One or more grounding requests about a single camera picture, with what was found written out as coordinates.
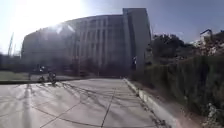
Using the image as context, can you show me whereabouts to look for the large curved grey building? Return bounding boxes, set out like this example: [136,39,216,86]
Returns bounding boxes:
[20,7,153,78]

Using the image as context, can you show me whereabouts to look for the grey concrete pavement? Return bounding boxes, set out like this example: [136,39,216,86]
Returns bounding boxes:
[0,77,168,128]

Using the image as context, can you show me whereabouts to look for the pale concrete kerb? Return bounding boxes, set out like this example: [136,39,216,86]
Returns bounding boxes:
[122,77,183,128]

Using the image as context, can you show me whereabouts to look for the dark trees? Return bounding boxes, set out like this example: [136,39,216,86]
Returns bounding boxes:
[145,33,198,66]

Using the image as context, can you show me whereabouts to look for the green hedge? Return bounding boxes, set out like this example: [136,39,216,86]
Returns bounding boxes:
[129,53,224,125]

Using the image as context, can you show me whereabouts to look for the brown dirt strip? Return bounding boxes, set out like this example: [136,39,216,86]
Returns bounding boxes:
[130,79,214,128]

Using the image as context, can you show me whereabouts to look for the white building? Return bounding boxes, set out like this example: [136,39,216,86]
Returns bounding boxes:
[194,28,214,48]

